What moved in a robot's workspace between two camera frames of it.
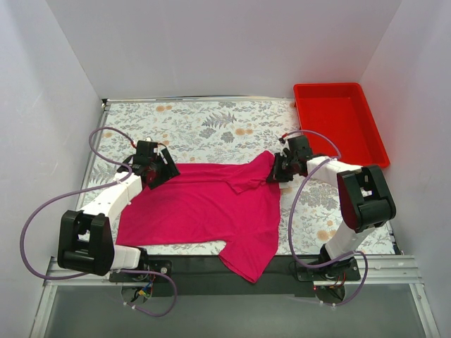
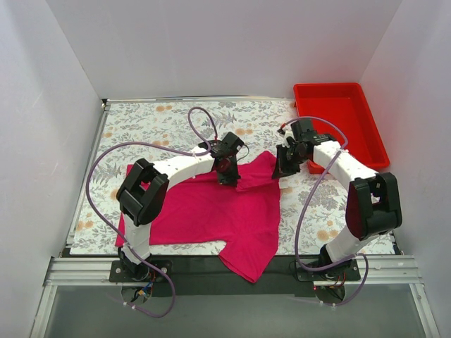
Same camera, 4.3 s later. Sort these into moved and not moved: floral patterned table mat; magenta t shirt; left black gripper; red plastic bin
Moved: left black gripper
Not moved: magenta t shirt; red plastic bin; floral patterned table mat
